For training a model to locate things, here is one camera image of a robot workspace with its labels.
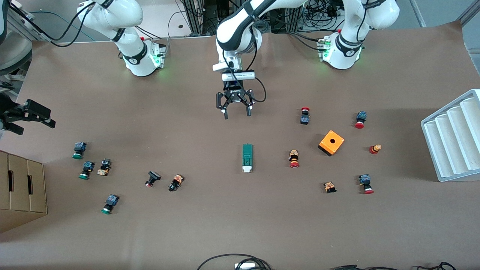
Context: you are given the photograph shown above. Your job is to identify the aluminium frame rack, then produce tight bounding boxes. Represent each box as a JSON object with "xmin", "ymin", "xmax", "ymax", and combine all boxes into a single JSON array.
[{"xmin": 180, "ymin": 0, "xmax": 338, "ymax": 36}]

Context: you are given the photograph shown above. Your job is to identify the thin teal cable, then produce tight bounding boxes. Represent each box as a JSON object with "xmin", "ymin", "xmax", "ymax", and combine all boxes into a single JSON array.
[{"xmin": 28, "ymin": 10, "xmax": 96, "ymax": 42}]

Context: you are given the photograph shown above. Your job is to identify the tangled black cables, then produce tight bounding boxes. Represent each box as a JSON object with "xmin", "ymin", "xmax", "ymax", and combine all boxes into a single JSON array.
[{"xmin": 217, "ymin": 0, "xmax": 340, "ymax": 35}]

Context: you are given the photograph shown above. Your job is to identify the white ribbed tray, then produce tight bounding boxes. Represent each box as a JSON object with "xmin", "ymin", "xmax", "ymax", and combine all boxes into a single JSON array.
[{"xmin": 421, "ymin": 89, "xmax": 480, "ymax": 183}]

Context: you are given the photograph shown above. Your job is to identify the black selector switch orange block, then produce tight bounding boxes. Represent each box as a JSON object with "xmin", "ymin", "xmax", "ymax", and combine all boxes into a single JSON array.
[{"xmin": 168, "ymin": 174, "xmax": 185, "ymax": 192}]

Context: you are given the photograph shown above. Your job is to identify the grey metal strip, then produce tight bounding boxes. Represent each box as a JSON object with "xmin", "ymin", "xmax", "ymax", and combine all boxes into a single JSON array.
[{"xmin": 409, "ymin": 0, "xmax": 427, "ymax": 27}]

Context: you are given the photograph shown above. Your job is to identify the green mushroom button blue block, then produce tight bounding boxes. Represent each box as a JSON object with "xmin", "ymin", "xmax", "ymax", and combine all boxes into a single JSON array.
[
  {"xmin": 78, "ymin": 161, "xmax": 95, "ymax": 180},
  {"xmin": 101, "ymin": 194, "xmax": 120, "ymax": 215},
  {"xmin": 72, "ymin": 141, "xmax": 87, "ymax": 160}
]

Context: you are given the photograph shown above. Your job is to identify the black square button red base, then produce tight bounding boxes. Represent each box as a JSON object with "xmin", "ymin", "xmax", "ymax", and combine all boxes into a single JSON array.
[{"xmin": 145, "ymin": 171, "xmax": 162, "ymax": 188}]

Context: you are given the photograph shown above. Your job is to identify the green load switch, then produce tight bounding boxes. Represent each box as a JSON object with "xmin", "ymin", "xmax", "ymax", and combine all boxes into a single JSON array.
[{"xmin": 241, "ymin": 144, "xmax": 254, "ymax": 173}]

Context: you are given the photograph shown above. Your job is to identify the grey chair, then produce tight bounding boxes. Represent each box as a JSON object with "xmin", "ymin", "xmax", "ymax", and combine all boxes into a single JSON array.
[{"xmin": 0, "ymin": 36, "xmax": 33, "ymax": 75}]

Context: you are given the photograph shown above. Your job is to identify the orange button enclosure box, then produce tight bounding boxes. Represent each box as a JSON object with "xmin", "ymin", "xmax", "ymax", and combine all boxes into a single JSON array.
[{"xmin": 318, "ymin": 130, "xmax": 345, "ymax": 157}]

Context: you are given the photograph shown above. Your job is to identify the brown cardboard box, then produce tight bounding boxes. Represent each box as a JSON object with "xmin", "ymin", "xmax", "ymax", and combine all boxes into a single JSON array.
[{"xmin": 0, "ymin": 150, "xmax": 48, "ymax": 234}]

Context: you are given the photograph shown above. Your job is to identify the black cable loop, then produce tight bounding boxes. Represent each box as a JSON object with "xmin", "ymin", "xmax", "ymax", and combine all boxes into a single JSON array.
[{"xmin": 196, "ymin": 253, "xmax": 272, "ymax": 270}]

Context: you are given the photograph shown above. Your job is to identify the aluminium profile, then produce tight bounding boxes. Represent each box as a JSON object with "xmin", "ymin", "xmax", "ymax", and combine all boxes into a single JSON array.
[
  {"xmin": 459, "ymin": 0, "xmax": 480, "ymax": 25},
  {"xmin": 7, "ymin": 6, "xmax": 51, "ymax": 42}
]

